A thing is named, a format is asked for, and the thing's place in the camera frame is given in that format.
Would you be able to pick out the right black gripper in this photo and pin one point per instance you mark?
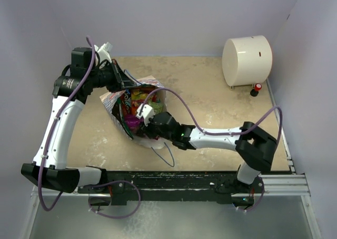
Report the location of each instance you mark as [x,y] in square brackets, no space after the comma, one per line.
[147,129]

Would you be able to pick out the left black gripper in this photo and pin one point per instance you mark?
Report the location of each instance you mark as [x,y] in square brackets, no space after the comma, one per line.
[120,81]

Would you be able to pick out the blue checkered paper bag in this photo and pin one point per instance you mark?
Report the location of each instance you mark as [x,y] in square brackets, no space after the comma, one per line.
[111,102]

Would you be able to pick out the purple snack bag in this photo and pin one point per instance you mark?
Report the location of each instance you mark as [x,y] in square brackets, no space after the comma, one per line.
[133,123]

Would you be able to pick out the red Doritos bag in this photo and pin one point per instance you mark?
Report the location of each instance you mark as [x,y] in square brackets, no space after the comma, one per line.
[126,107]

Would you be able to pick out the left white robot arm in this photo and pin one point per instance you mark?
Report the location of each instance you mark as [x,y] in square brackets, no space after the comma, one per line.
[90,68]

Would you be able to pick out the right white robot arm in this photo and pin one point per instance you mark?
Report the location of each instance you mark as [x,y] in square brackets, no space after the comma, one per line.
[254,145]

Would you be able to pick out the colourful candy bag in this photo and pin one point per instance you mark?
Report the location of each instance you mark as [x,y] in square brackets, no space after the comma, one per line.
[139,95]

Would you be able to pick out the red black button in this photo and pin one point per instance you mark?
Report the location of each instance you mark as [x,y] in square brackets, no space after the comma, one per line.
[255,90]

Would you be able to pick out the white cylindrical container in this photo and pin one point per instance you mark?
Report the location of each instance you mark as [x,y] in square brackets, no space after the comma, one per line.
[246,60]

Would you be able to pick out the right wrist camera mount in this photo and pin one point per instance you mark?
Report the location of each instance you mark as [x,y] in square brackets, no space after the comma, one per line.
[145,112]

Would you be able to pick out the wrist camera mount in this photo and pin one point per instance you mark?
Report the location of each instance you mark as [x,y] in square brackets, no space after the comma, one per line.
[145,112]
[104,51]

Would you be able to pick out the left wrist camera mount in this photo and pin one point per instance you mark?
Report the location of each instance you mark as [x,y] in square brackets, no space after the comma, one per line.
[104,51]

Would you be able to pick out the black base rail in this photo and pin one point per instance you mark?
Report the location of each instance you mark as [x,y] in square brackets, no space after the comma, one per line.
[175,186]

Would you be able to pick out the aluminium frame rail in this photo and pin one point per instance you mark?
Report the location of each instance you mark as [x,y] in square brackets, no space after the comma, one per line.
[286,185]

